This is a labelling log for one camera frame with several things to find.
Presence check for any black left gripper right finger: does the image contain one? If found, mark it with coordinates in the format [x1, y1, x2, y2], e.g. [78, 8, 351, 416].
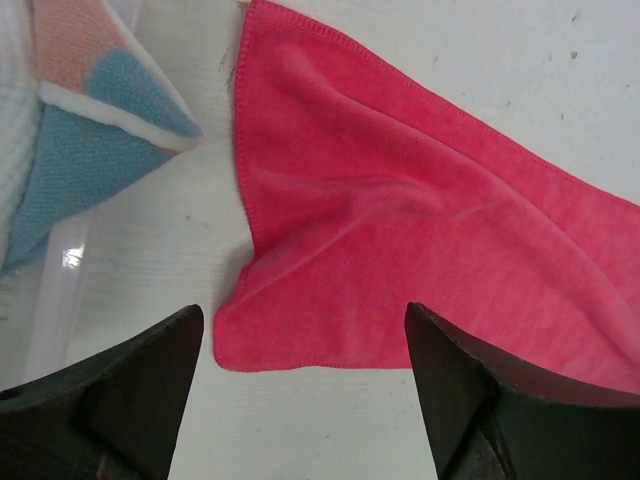
[405, 303, 639, 479]

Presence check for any pink towel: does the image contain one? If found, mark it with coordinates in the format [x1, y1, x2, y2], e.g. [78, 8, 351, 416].
[213, 1, 639, 392]

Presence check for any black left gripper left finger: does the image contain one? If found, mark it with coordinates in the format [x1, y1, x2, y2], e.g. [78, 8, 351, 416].
[1, 305, 204, 479]

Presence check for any blue and peach towel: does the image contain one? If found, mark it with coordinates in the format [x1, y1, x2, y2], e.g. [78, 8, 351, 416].
[1, 1, 202, 273]

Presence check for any white plastic basket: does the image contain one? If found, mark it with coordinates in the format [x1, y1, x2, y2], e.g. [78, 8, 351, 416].
[0, 219, 101, 391]

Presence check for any white towel in basket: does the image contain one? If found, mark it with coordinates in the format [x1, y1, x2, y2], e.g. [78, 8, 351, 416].
[1, 0, 42, 256]

